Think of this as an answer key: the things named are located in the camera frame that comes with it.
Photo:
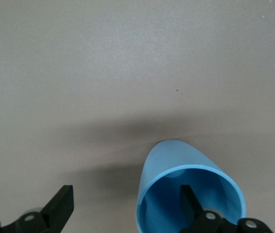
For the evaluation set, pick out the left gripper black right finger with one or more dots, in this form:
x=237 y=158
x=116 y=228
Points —
x=190 y=206

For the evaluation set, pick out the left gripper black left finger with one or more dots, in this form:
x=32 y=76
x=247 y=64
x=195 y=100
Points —
x=54 y=213

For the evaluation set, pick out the blue plastic cup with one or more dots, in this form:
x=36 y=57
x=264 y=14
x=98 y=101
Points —
x=171 y=157

